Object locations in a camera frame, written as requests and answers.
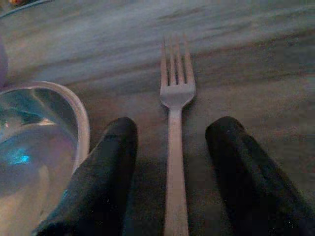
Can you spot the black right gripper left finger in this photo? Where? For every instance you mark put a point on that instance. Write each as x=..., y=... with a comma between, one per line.
x=103, y=177

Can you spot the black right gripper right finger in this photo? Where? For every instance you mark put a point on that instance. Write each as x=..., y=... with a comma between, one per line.
x=248, y=177

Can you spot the clear drinking glass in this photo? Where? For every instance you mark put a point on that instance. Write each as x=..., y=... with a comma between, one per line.
x=34, y=147

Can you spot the plate with blue rim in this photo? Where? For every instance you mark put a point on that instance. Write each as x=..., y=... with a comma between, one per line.
x=17, y=6

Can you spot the silver metal fork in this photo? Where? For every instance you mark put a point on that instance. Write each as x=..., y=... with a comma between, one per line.
x=175, y=152

